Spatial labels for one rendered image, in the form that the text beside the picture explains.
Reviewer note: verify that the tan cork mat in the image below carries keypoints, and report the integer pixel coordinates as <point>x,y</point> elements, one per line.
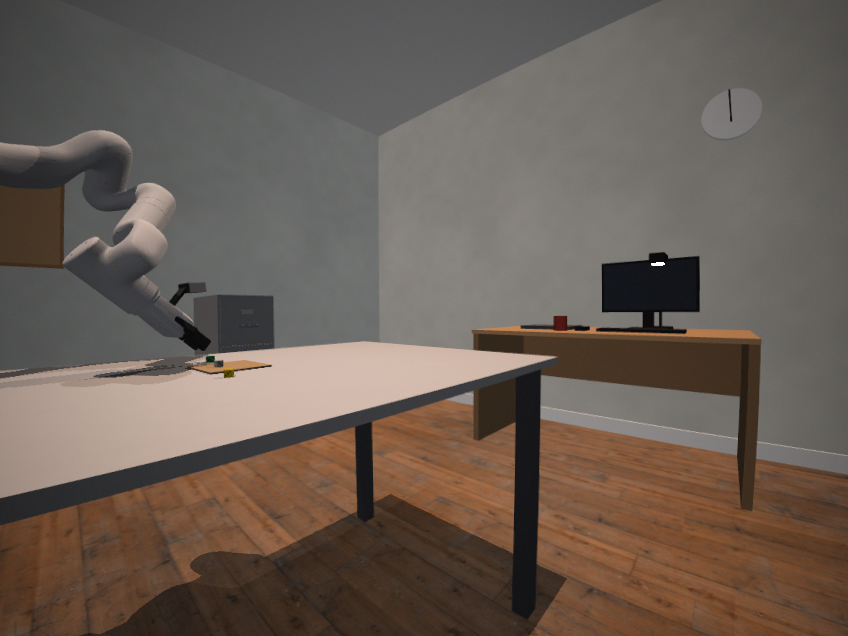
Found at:
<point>237,365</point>

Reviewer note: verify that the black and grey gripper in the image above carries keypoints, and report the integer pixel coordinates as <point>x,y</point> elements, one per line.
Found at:
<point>169,321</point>

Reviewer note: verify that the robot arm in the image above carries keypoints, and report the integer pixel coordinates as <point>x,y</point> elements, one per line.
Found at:
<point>117,273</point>

